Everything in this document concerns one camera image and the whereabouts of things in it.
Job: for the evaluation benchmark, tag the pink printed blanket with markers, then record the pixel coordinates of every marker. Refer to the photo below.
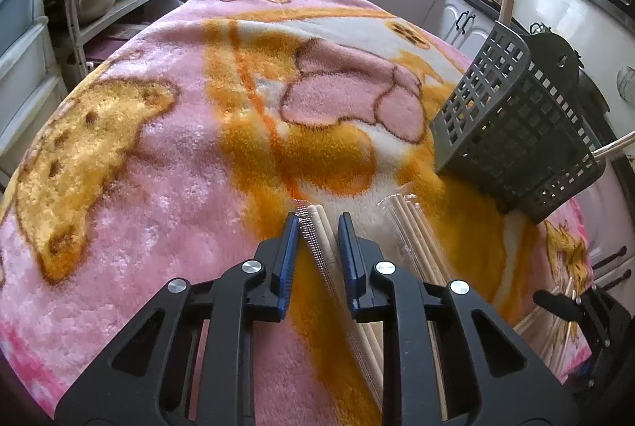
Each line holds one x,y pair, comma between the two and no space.
173,158

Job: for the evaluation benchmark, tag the grey plastic utensil basket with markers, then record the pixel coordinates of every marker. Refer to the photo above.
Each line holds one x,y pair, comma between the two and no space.
516,133

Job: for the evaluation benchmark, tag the white plastic drawer unit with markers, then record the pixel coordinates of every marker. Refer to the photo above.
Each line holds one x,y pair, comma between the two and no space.
25,58

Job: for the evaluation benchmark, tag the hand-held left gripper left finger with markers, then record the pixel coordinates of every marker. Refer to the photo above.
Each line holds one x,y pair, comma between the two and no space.
286,267

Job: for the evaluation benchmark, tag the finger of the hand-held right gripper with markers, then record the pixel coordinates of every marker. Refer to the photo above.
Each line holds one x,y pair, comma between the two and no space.
558,304

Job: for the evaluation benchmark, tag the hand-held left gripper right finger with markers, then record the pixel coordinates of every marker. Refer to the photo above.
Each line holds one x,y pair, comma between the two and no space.
351,267

